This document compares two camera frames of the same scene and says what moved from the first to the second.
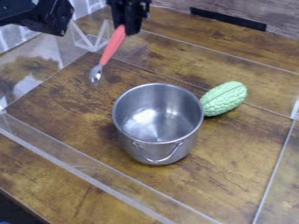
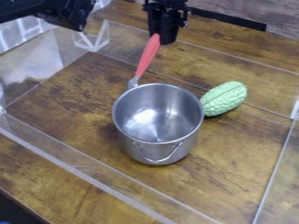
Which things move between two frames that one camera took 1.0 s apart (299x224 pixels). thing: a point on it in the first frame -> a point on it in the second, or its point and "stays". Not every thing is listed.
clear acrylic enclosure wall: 129,123 stays
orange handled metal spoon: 97,73 -> 146,59
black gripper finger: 119,15 -> 154,22
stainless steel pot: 158,118 stays
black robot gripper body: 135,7 -> 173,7
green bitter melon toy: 223,98 stays
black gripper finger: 135,14 -> 170,26
